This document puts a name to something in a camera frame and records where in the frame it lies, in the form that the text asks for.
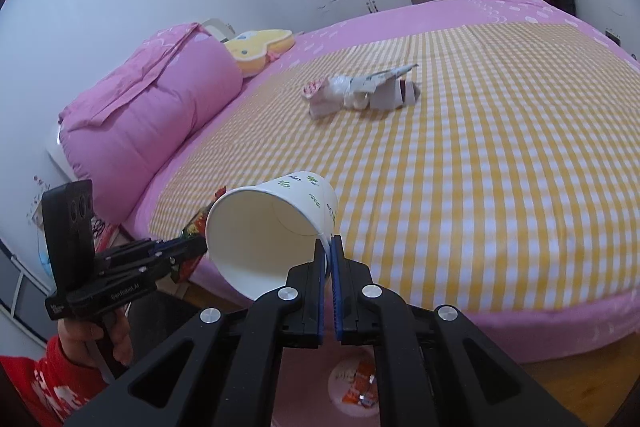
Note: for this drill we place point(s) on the red snack wrapper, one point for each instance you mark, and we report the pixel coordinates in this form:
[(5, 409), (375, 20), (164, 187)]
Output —
[(195, 229)]

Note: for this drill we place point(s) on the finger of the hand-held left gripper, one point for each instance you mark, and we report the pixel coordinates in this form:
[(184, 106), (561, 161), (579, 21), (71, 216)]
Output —
[(159, 245), (187, 249)]

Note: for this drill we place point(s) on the white frame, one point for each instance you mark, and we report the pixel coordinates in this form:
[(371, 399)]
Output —
[(220, 29)]

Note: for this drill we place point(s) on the yellow checked bed sheet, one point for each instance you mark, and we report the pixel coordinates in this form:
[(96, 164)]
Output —
[(475, 157)]

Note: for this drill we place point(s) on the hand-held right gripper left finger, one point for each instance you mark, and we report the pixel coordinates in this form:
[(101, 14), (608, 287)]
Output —
[(320, 302)]

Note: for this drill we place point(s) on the grey crumpled paper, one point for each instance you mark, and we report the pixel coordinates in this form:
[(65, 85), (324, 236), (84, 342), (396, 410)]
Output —
[(385, 76)]

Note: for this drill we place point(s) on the orange snack wrapper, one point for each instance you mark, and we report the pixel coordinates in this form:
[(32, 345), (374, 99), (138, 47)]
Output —
[(357, 389)]

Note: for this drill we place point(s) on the pink round bin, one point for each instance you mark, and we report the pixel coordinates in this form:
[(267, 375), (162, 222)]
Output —
[(310, 377)]

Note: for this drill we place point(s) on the pink tablecloth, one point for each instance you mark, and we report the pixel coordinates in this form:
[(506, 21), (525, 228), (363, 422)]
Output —
[(500, 12)]

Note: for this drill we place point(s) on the small red patterned wrapper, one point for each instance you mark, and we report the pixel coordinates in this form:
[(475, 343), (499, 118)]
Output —
[(312, 89)]

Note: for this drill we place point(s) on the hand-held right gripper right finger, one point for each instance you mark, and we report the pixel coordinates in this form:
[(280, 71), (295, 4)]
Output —
[(336, 302)]

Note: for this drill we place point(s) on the pink folded quilt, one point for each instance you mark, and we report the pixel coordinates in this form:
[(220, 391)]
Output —
[(150, 107)]

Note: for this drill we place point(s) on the maroon and white carton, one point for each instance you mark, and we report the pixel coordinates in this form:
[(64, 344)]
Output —
[(397, 96)]

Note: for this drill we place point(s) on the yellow plush cushion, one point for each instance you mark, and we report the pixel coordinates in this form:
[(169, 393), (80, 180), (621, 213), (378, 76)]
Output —
[(255, 47)]

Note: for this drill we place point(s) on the white paper cup green print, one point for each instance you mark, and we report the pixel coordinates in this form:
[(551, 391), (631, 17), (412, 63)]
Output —
[(260, 232)]

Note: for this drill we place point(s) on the white tissue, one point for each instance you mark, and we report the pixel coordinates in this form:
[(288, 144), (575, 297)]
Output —
[(357, 101)]

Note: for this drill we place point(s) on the person's left forearm red sleeve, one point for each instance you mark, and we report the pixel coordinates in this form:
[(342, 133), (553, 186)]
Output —
[(35, 387)]

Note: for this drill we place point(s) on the clear crumpled plastic bag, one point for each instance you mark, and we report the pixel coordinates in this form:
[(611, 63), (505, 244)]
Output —
[(341, 84)]

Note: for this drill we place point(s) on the person's left hand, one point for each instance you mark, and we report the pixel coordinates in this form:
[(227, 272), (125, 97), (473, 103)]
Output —
[(75, 339)]

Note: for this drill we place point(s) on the grey white flattened box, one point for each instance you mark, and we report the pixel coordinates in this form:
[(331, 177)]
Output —
[(325, 107)]

